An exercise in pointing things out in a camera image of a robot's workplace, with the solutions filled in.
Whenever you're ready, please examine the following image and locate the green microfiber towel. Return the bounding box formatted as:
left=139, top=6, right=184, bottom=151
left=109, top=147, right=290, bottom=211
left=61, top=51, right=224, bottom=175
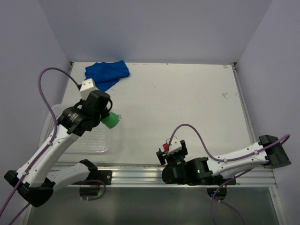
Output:
left=101, top=112, right=121, bottom=129

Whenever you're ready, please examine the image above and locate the blue microfiber towel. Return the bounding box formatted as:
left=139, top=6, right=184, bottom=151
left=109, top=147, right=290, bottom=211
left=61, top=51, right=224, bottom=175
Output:
left=84, top=60, right=130, bottom=91

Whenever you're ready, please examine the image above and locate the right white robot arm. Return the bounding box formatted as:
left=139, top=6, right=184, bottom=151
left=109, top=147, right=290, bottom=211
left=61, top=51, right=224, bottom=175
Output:
left=156, top=134, right=291, bottom=186

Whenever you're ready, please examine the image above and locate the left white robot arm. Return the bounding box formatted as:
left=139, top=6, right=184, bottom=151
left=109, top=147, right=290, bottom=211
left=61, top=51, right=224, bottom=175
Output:
left=4, top=90, right=112, bottom=207

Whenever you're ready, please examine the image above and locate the clear plastic basket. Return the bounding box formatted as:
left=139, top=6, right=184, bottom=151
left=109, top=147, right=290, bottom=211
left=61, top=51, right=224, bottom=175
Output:
left=39, top=104, right=120, bottom=154

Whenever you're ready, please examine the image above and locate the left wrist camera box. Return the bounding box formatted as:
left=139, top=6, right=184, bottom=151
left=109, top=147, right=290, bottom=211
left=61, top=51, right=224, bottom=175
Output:
left=79, top=78, right=96, bottom=100

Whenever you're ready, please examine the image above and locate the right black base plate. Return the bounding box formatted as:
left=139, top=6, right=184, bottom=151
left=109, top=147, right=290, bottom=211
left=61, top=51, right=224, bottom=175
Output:
left=211, top=175, right=237, bottom=186

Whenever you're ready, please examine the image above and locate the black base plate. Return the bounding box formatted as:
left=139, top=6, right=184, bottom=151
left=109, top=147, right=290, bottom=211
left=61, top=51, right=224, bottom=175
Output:
left=211, top=175, right=237, bottom=186
left=72, top=170, right=112, bottom=185

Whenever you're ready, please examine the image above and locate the aluminium mounting rail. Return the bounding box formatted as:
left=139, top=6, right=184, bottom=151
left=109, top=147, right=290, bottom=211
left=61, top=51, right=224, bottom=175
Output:
left=30, top=165, right=277, bottom=187

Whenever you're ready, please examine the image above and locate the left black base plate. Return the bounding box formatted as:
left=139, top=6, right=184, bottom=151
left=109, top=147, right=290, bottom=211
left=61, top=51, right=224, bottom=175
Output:
left=72, top=170, right=112, bottom=185

